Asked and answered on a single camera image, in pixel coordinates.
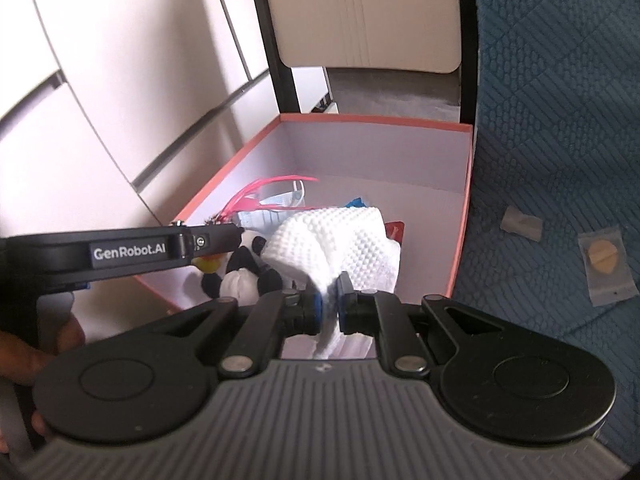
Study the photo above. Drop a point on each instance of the clear pouch with beige pad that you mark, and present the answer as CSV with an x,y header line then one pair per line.
x,y
605,260

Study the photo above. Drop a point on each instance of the orange cardboard box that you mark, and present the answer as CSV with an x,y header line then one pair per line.
x,y
375,160

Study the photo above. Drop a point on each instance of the panda plush toy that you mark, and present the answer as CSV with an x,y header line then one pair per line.
x,y
240,280

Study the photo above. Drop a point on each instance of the blue textured chair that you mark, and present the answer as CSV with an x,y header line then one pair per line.
x,y
550,110

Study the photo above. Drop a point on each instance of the person's left hand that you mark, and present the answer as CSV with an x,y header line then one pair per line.
x,y
30,365

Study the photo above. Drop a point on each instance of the small clear pouch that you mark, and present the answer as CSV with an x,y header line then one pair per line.
x,y
522,222

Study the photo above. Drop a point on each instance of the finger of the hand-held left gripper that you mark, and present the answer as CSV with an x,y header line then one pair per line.
x,y
217,240

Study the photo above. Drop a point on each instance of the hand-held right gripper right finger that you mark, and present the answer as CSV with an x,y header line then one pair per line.
x,y
342,310

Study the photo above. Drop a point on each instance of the small yellow toy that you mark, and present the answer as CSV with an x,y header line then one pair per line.
x,y
206,262

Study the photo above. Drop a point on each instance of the red snack packet with figure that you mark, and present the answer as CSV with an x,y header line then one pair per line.
x,y
395,230

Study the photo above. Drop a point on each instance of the white wardrobe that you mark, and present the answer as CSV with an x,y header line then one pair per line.
x,y
125,60

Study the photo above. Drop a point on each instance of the white paper towel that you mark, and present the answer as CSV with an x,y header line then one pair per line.
x,y
340,240

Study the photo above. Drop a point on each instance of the white chair with black frame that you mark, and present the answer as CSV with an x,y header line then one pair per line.
x,y
370,10

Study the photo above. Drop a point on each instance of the blue face mask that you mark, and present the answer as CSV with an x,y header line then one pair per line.
x,y
265,212

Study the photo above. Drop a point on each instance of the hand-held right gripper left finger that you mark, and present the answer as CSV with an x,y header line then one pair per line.
x,y
313,312

